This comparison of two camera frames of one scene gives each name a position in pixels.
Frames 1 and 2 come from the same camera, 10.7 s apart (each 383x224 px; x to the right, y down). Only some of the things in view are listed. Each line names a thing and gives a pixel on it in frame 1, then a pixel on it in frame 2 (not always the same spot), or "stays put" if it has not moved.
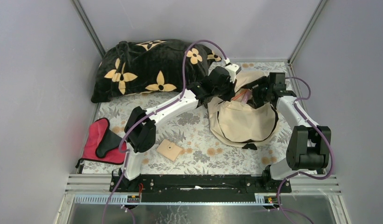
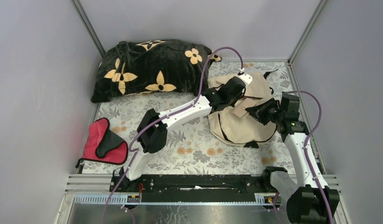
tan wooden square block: [169, 150] -> [239, 109]
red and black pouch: [102, 144] stays put
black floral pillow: [130, 67] stays put
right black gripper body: [260, 96] -> [269, 112]
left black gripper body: [227, 87] -> [238, 101]
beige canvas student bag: [236, 121] stays put
